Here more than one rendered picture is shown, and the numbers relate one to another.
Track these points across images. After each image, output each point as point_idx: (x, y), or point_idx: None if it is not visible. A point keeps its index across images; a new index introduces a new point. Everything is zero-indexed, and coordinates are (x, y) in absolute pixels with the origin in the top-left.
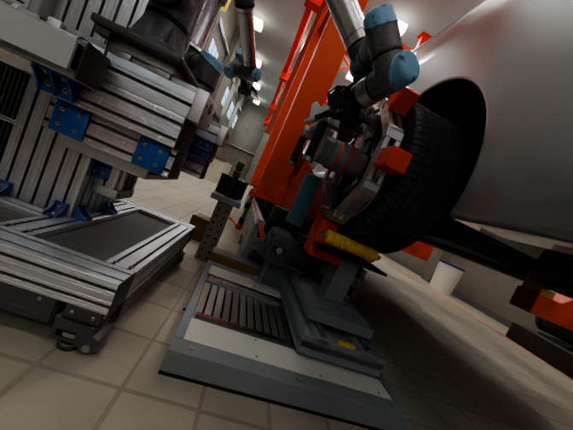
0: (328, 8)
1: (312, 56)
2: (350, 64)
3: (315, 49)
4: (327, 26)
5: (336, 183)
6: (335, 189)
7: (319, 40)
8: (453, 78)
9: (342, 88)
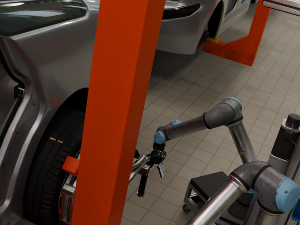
0: (189, 133)
1: (126, 160)
2: (165, 141)
3: (132, 150)
4: (141, 118)
5: (55, 215)
6: (58, 217)
7: (130, 137)
8: (84, 87)
9: (163, 151)
